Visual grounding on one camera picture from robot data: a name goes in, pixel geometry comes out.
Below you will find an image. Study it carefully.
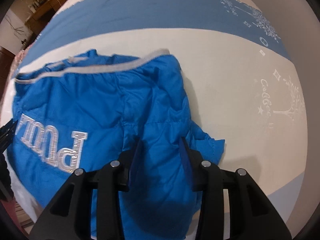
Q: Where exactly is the blue and white striped bedsheet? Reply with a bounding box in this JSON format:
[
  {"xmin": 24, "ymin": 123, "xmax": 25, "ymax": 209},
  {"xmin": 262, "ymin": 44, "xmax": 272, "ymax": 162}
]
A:
[{"xmin": 1, "ymin": 0, "xmax": 308, "ymax": 239}]

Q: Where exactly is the wooden desk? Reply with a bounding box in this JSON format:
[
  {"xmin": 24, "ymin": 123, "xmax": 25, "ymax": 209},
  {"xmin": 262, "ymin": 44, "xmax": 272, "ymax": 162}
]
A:
[{"xmin": 25, "ymin": 0, "xmax": 66, "ymax": 35}]

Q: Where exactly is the blue padded jacket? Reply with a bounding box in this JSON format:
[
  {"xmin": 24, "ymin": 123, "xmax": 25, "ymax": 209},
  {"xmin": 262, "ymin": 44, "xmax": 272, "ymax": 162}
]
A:
[{"xmin": 7, "ymin": 50, "xmax": 225, "ymax": 239}]

